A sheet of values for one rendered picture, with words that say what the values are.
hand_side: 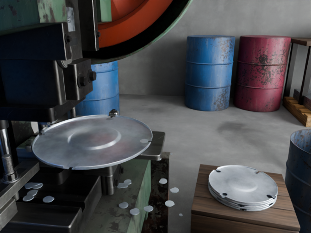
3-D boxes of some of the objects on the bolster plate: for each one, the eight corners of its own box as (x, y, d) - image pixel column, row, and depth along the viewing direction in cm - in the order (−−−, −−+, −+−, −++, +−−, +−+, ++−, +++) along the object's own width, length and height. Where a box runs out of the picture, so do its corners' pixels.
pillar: (15, 164, 65) (4, 109, 60) (10, 168, 63) (-2, 112, 58) (7, 163, 65) (-4, 108, 61) (1, 168, 63) (-11, 112, 59)
